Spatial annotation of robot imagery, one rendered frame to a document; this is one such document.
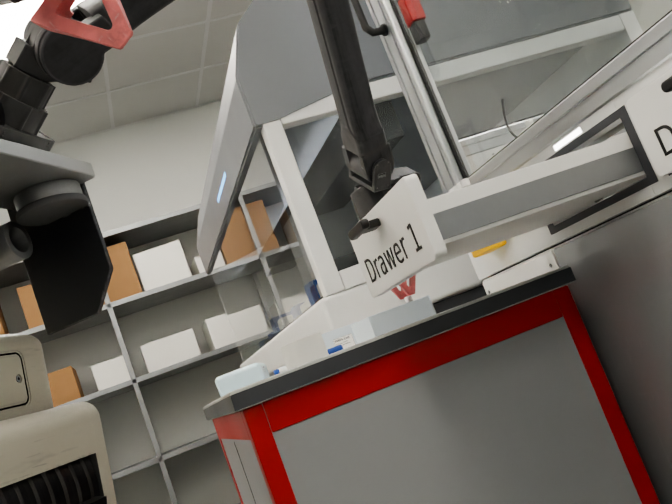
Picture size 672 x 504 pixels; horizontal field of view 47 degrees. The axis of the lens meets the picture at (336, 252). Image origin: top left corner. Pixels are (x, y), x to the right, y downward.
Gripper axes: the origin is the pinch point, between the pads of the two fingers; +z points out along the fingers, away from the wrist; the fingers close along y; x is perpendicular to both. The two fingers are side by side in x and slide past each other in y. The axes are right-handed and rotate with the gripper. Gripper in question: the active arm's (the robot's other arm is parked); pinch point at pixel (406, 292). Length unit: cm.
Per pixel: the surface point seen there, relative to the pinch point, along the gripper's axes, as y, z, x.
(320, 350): -5.2, 4.3, 20.3
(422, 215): -38.8, -6.0, 13.6
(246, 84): 54, -66, -7
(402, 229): -32.0, -6.1, 13.2
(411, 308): -1.1, 3.0, 0.7
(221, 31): 285, -197, -94
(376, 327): -1.2, 3.9, 8.2
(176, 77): 335, -197, -74
